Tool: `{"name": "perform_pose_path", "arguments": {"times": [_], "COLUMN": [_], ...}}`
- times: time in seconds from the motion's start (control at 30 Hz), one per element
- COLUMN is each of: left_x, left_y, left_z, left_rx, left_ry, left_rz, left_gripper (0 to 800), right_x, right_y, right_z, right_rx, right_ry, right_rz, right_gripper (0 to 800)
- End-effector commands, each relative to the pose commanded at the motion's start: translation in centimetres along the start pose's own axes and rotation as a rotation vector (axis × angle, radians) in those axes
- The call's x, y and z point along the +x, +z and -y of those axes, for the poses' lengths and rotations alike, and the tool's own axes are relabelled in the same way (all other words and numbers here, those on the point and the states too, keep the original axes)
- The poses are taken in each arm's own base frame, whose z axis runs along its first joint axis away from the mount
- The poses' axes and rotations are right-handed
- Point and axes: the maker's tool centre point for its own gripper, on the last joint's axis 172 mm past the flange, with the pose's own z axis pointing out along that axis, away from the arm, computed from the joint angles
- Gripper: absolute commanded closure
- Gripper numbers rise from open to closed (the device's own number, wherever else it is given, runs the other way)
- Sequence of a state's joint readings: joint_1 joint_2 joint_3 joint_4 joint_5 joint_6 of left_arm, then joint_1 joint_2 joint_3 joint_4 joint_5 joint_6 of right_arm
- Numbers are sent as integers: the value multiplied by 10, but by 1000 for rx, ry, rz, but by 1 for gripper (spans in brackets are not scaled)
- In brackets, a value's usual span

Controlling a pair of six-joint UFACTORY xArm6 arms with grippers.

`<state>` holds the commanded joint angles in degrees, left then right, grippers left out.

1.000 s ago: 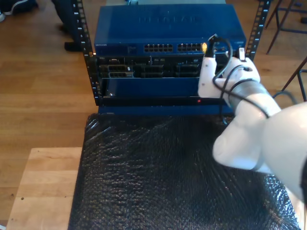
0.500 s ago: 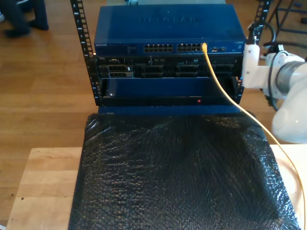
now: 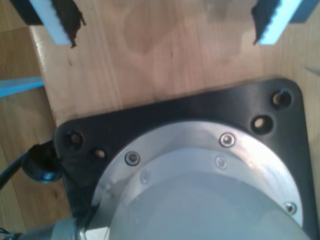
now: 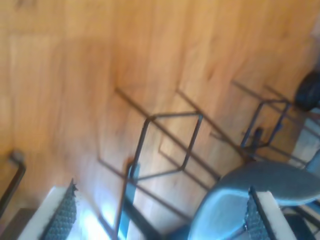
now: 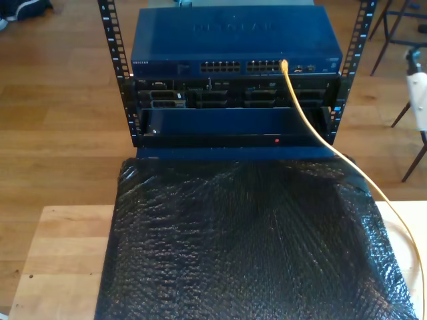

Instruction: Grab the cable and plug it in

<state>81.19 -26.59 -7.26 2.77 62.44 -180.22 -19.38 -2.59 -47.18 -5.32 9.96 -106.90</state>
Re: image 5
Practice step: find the black rack server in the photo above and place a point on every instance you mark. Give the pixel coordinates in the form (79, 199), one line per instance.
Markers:
(233, 96)

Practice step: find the black bubble wrap mat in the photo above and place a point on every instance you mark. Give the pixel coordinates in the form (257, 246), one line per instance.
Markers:
(250, 266)

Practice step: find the navy shoe with white sole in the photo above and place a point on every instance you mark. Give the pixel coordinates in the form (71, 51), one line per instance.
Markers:
(33, 8)
(6, 8)

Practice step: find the blue rack base plate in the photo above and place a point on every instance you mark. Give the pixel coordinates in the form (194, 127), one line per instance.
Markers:
(200, 154)

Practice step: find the blue network switch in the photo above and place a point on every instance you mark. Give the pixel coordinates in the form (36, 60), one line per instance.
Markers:
(233, 40)

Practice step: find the black perforated rack post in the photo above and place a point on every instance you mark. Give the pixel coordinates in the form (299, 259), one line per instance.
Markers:
(112, 40)
(360, 33)

